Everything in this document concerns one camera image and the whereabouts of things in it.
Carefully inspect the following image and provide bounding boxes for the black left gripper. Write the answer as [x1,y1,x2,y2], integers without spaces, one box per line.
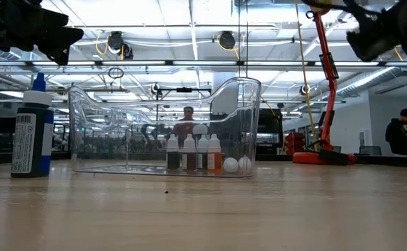
[0,0,85,66]

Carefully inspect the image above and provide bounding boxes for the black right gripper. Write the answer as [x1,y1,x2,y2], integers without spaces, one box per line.
[345,7,402,63]

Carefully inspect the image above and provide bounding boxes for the large blue-capped food coloring bottle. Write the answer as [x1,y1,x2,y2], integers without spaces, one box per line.
[10,72,55,178]

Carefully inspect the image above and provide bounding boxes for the clear plastic bin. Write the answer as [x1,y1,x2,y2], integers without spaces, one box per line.
[68,76,262,178]

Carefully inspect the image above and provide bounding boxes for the small dark brown dye bottle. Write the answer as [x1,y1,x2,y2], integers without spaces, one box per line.
[166,134,181,171]

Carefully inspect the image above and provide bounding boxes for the small blue dye bottle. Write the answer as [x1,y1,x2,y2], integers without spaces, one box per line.
[196,135,210,171]

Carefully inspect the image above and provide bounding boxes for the small red-brown dye bottle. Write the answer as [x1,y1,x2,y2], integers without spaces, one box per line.
[182,134,197,172]

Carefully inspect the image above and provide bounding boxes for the small orange dye bottle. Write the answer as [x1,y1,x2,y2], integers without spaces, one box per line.
[206,134,223,172]

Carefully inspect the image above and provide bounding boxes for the long ceiling light strip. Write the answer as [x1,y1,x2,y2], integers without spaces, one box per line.
[81,60,407,67]

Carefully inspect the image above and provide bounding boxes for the person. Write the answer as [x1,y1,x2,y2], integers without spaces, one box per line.
[172,106,204,147]
[384,107,407,157]

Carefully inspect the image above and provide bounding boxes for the red stacked objects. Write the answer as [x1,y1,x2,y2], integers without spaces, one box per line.
[284,131,305,156]

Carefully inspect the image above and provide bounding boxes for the black machine cabinet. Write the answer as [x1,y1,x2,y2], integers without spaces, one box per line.
[245,107,284,156]

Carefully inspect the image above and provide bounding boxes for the grey ceiling air duct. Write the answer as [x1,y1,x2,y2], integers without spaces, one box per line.
[335,66,407,99]

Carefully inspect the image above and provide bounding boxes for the black ceiling cable reel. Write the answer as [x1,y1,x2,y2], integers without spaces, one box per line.
[106,30,125,53]
[217,30,237,50]

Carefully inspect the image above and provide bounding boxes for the yellow hanging cable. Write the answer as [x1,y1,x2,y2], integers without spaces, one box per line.
[293,0,318,151]

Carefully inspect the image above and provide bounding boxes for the black background gantry frame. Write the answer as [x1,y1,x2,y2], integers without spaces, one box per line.
[156,86,213,116]

